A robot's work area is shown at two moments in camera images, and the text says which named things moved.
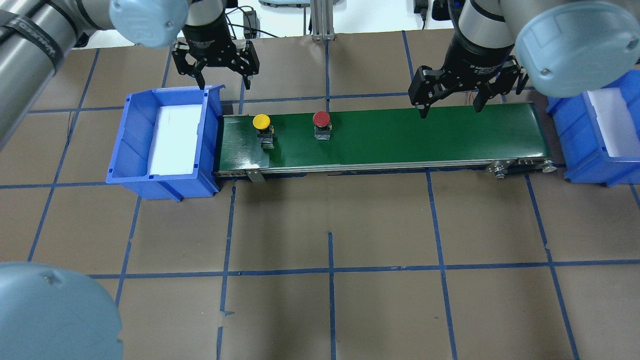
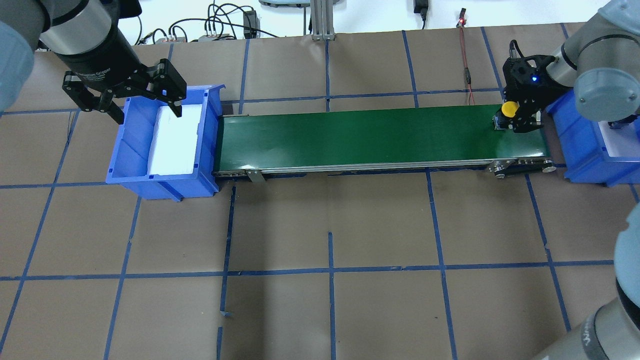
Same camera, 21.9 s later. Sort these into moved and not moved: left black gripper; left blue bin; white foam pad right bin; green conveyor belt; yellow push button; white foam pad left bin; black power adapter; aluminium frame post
Moved: left black gripper; yellow push button
Not moved: black power adapter; left blue bin; white foam pad right bin; white foam pad left bin; green conveyor belt; aluminium frame post
